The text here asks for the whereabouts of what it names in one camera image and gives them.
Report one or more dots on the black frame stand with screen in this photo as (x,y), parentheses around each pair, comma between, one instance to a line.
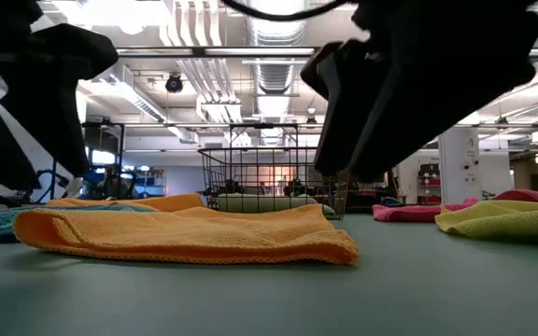
(103,140)

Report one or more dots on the white pillar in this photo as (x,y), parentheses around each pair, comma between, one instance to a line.
(459,163)

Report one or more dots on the person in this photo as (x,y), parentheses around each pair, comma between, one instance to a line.
(115,184)

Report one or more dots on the green table mat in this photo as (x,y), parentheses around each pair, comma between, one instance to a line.
(269,303)

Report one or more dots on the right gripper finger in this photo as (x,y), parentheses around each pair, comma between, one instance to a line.
(437,107)
(353,107)

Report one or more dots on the yellow microfiber towel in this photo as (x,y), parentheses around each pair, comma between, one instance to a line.
(507,221)

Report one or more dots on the black hanging spotlight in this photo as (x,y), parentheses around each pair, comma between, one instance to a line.
(174,83)

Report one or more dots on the pale green microfiber towel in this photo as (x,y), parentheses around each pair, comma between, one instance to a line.
(259,203)

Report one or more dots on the shelf with blue bins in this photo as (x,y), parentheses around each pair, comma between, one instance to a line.
(150,182)

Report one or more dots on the silver ventilation duct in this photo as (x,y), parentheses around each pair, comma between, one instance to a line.
(276,74)

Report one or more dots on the orange microfiber towel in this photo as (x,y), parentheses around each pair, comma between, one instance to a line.
(180,233)
(175,201)

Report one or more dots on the pink microfiber towel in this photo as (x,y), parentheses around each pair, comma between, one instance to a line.
(409,212)

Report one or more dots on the red tool cart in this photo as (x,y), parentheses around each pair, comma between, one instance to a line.
(430,182)

